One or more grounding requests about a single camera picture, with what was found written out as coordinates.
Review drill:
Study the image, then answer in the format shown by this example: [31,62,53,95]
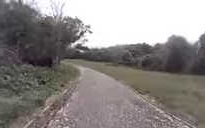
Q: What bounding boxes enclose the grass verge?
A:
[0,61,82,128]

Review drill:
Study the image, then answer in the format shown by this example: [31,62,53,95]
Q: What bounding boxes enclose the grass field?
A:
[63,59,205,128]

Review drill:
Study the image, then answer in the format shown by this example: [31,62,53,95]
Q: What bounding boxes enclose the dense trees and bushes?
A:
[0,0,93,69]

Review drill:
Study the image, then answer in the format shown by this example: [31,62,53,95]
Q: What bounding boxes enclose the grey gravel path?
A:
[23,63,198,128]

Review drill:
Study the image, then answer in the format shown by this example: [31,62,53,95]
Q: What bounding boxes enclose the path edging kerb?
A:
[23,77,83,128]

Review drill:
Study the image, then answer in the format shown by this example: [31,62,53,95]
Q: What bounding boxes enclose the row of trees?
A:
[65,26,205,76]

